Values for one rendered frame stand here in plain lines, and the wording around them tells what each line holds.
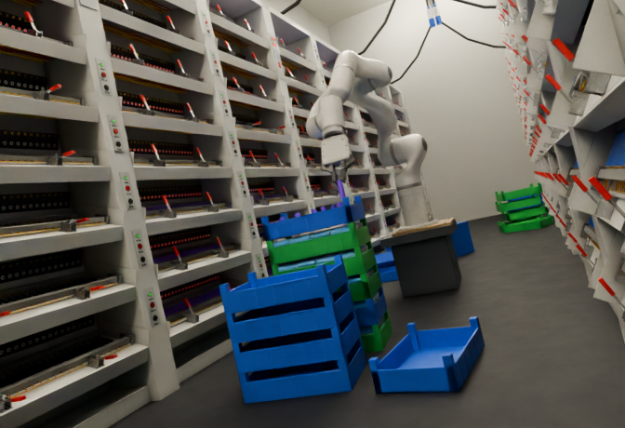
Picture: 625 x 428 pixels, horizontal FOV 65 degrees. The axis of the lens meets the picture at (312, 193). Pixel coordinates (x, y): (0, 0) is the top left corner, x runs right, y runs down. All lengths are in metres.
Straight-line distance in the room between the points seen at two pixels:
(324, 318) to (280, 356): 0.16
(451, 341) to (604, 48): 1.05
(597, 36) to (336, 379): 0.99
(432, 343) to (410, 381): 0.30
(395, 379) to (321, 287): 0.28
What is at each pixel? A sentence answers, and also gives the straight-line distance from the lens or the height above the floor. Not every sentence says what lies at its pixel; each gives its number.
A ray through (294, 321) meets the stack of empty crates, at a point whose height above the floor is 0.19.
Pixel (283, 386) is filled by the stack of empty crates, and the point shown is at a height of 0.03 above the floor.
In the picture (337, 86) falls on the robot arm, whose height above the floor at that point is 0.89.
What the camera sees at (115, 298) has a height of 0.34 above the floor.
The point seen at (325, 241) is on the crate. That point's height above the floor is 0.36.
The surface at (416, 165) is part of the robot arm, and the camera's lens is 2.29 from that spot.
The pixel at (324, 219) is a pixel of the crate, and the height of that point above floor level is 0.43.
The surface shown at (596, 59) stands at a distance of 0.58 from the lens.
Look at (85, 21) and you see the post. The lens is 1.84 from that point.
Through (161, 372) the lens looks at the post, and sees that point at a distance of 1.70.
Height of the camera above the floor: 0.43
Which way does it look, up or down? 3 degrees up
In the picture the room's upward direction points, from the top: 13 degrees counter-clockwise
